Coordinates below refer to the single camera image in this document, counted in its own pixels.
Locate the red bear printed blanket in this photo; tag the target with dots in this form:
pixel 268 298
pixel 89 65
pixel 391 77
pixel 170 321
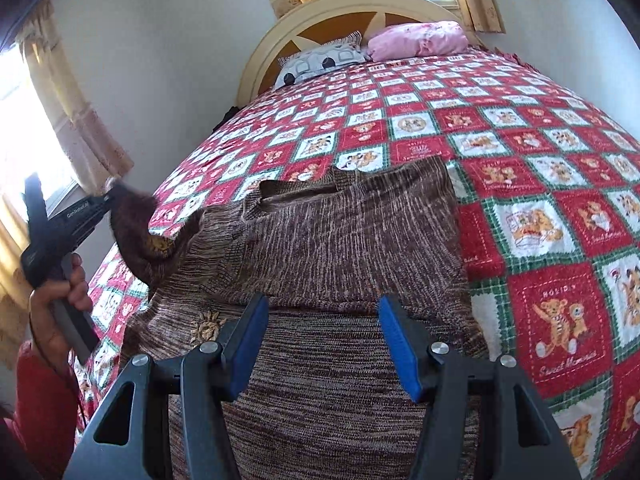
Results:
pixel 550 210

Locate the brown knitted sweater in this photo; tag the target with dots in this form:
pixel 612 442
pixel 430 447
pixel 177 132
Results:
pixel 325 240

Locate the person's left hand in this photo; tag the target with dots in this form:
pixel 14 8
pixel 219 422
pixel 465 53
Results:
pixel 52 325

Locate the grey patterned pillow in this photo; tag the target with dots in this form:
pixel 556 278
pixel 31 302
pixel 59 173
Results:
pixel 320 60

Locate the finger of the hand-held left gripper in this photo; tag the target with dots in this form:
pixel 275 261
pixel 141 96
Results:
pixel 111 190

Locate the side wall window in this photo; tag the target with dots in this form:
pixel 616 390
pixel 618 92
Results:
pixel 20 135

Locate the pink pillow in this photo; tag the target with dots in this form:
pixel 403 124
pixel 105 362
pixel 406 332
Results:
pixel 415 40

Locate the person's left forearm red sleeve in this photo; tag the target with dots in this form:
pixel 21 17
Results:
pixel 45 410

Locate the dark object beside bed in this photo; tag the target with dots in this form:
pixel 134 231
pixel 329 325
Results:
pixel 227 116

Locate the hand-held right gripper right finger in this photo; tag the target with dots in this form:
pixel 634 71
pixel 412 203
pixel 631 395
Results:
pixel 400 352

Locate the cream wooden bed headboard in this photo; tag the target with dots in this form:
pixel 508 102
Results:
pixel 260 55

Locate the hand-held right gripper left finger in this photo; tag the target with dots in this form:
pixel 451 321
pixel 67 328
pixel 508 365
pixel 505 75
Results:
pixel 248 342

